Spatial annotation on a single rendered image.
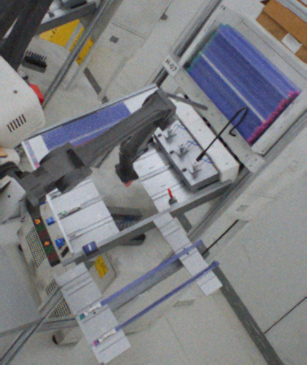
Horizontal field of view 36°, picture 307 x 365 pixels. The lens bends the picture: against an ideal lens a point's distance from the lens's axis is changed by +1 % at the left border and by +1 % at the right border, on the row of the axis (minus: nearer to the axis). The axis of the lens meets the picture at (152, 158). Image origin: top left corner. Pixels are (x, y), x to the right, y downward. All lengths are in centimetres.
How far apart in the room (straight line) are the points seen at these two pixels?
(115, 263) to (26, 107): 115
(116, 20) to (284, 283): 210
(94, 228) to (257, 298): 196
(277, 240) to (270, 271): 23
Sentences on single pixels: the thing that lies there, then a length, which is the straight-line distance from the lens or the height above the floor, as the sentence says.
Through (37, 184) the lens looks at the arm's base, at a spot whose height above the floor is 123.
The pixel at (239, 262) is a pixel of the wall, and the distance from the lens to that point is 369.
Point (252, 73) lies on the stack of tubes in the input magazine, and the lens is 197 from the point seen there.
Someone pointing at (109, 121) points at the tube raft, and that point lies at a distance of 223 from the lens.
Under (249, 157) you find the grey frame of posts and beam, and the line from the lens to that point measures 192.
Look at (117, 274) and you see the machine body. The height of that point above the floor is 60.
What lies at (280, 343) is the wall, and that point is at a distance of 359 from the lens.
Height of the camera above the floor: 188
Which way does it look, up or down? 24 degrees down
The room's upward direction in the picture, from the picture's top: 38 degrees clockwise
